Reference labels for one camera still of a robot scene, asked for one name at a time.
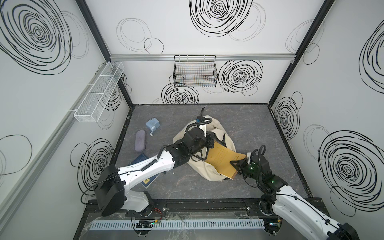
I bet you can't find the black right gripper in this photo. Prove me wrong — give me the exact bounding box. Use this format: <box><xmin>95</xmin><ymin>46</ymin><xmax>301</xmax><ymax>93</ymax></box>
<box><xmin>228</xmin><ymin>158</ymin><xmax>262</xmax><ymax>182</ymax></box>

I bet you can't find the cream canvas backpack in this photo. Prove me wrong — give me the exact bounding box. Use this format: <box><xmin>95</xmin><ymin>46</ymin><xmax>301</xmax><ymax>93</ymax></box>
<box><xmin>188</xmin><ymin>115</ymin><xmax>236</xmax><ymax>182</ymax></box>

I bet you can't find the yellow grid exercise book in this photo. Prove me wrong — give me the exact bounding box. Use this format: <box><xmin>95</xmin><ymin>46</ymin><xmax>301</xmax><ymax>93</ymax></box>
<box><xmin>205</xmin><ymin>142</ymin><xmax>247</xmax><ymax>180</ymax></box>

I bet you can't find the dark blue book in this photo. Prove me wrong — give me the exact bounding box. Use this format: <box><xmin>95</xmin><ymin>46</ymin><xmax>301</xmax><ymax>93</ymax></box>
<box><xmin>130</xmin><ymin>153</ymin><xmax>161</xmax><ymax>189</ymax></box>

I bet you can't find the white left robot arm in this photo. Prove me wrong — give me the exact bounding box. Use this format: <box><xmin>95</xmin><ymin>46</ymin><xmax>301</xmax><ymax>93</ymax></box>
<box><xmin>93</xmin><ymin>128</ymin><xmax>215</xmax><ymax>217</ymax></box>

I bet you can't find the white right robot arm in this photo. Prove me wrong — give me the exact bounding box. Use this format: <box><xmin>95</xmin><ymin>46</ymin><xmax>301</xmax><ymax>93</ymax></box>
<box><xmin>230</xmin><ymin>151</ymin><xmax>359</xmax><ymax>240</ymax></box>

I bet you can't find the light blue pencil sharpener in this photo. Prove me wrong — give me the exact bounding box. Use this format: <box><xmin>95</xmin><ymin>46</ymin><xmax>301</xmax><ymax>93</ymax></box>
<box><xmin>146</xmin><ymin>118</ymin><xmax>160</xmax><ymax>137</ymax></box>

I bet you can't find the purple pencil case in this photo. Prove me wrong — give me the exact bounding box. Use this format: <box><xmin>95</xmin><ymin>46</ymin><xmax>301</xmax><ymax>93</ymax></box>
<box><xmin>135</xmin><ymin>130</ymin><xmax>146</xmax><ymax>153</ymax></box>

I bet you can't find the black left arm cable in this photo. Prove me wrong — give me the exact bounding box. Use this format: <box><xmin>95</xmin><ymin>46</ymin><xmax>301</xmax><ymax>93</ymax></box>
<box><xmin>185</xmin><ymin>116</ymin><xmax>213</xmax><ymax>134</ymax></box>

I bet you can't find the white slotted cable duct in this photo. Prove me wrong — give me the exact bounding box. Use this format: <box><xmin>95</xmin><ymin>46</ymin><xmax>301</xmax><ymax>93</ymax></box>
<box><xmin>89</xmin><ymin>219</ymin><xmax>265</xmax><ymax>231</ymax></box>

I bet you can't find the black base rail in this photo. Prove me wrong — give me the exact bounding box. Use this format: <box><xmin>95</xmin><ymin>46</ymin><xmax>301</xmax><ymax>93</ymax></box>
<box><xmin>86</xmin><ymin>197</ymin><xmax>328</xmax><ymax>218</ymax></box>

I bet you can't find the black wire basket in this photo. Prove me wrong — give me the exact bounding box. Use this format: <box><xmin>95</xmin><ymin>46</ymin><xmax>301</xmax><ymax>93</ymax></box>
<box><xmin>173</xmin><ymin>55</ymin><xmax>219</xmax><ymax>88</ymax></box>

